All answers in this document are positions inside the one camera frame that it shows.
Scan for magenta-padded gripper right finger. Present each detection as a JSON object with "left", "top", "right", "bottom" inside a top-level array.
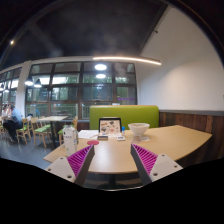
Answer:
[{"left": 129, "top": 143, "right": 184, "bottom": 186}]

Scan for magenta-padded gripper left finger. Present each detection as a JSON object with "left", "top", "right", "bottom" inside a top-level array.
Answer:
[{"left": 44, "top": 144, "right": 96, "bottom": 187}]

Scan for clear black-capped water bottle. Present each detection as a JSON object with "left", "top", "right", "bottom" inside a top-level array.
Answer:
[{"left": 62, "top": 122, "right": 79, "bottom": 157}]

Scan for wooden chairs with green cushions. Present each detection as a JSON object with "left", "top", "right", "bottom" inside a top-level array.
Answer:
[{"left": 0, "top": 115, "right": 79, "bottom": 148}]

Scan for white ceramic bowl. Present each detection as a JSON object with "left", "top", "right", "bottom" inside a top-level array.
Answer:
[{"left": 127, "top": 122, "right": 151, "bottom": 142}]

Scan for wooden dining table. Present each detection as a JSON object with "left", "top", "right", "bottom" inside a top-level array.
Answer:
[{"left": 38, "top": 115, "right": 69, "bottom": 148}]

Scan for green upholstered bench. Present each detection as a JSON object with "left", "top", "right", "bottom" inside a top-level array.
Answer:
[{"left": 88, "top": 105, "right": 160, "bottom": 131}]

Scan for black sticker-covered tablet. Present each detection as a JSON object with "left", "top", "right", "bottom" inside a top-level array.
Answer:
[{"left": 98, "top": 117, "right": 123, "bottom": 137}]

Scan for person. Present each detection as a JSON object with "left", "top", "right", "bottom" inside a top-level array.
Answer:
[
  {"left": 0, "top": 103, "right": 11, "bottom": 121},
  {"left": 3, "top": 104, "right": 24, "bottom": 143}
]

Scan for pendant ceiling lamps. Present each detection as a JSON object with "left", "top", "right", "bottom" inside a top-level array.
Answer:
[{"left": 23, "top": 63, "right": 108, "bottom": 89}]

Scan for curved linear ceiling light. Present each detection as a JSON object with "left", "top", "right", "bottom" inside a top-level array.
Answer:
[{"left": 92, "top": 55, "right": 162, "bottom": 66}]

